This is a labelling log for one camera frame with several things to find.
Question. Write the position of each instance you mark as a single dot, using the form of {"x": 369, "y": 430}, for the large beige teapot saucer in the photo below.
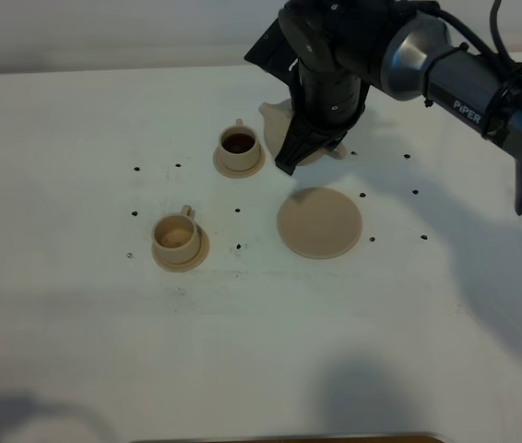
{"x": 319, "y": 223}

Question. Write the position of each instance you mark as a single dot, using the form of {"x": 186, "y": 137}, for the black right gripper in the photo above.
{"x": 326, "y": 98}

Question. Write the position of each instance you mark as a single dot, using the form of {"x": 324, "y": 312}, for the near beige cup saucer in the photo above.
{"x": 193, "y": 263}

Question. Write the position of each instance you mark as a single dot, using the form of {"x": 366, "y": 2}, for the beige cup saucer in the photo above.
{"x": 193, "y": 263}
{"x": 238, "y": 165}

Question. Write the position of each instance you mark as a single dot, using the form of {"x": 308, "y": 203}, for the near beige teacup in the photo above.
{"x": 176, "y": 239}

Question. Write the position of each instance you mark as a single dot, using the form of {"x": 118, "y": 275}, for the beige teacup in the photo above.
{"x": 176, "y": 239}
{"x": 238, "y": 138}

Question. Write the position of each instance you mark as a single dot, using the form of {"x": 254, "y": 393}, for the far beige cup saucer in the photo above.
{"x": 238, "y": 165}

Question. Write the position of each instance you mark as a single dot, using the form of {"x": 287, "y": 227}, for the beige ceramic teapot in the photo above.
{"x": 277, "y": 118}

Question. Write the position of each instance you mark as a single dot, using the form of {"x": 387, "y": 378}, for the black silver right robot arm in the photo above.
{"x": 410, "y": 49}

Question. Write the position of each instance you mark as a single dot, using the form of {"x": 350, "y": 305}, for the far beige teacup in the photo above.
{"x": 238, "y": 138}

